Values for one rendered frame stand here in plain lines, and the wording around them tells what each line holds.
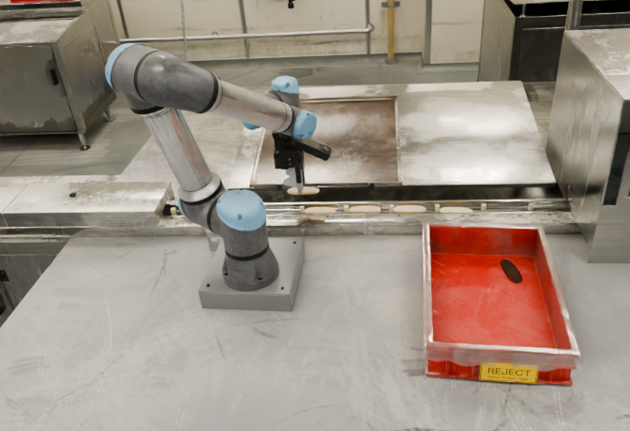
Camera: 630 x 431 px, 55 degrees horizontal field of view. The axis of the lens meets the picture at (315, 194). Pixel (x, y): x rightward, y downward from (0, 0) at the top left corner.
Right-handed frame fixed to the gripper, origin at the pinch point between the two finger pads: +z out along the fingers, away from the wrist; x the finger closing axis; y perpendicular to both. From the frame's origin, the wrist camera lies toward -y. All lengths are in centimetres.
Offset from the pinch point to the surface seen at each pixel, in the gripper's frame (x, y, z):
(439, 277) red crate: 30, -39, 11
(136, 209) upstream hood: 9, 51, 2
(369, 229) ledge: 9.9, -20.6, 9.3
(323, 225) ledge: 9.8, -6.8, 7.7
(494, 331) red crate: 50, -51, 11
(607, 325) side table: 47, -78, 12
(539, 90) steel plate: -97, -94, 13
